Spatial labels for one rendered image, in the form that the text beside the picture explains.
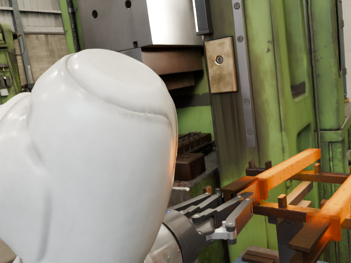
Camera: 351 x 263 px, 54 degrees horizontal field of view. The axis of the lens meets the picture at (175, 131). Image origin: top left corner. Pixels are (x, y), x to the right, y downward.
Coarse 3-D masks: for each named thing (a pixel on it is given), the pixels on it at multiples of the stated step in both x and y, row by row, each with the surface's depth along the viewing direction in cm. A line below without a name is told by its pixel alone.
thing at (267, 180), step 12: (300, 156) 76; (312, 156) 78; (276, 168) 67; (288, 168) 67; (300, 168) 72; (240, 180) 57; (252, 180) 56; (264, 180) 57; (276, 180) 63; (228, 192) 53; (264, 192) 58; (252, 204) 57
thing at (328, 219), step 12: (348, 180) 65; (336, 192) 60; (348, 192) 59; (336, 204) 55; (348, 204) 56; (312, 216) 51; (324, 216) 50; (336, 216) 50; (312, 228) 48; (324, 228) 47; (336, 228) 49; (300, 240) 45; (312, 240) 45; (324, 240) 49; (336, 240) 50; (300, 252) 44; (312, 252) 46
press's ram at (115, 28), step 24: (96, 0) 116; (120, 0) 111; (144, 0) 106; (168, 0) 116; (192, 0) 130; (96, 24) 118; (120, 24) 113; (144, 24) 108; (168, 24) 116; (192, 24) 130; (96, 48) 121; (120, 48) 115
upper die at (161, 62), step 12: (144, 48) 112; (156, 48) 118; (168, 48) 124; (180, 48) 131; (192, 48) 139; (144, 60) 112; (156, 60) 118; (168, 60) 124; (180, 60) 131; (192, 60) 139; (156, 72) 118; (168, 72) 124; (180, 72) 131
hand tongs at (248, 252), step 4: (248, 252) 93; (252, 252) 93; (256, 252) 93; (244, 256) 92; (248, 256) 91; (252, 256) 91; (256, 256) 91; (260, 256) 91; (264, 256) 90; (268, 256) 90; (272, 256) 90; (276, 256) 90; (244, 260) 91; (248, 260) 91; (252, 260) 90; (256, 260) 89; (260, 260) 89; (264, 260) 88; (268, 260) 88; (272, 260) 88; (276, 260) 88
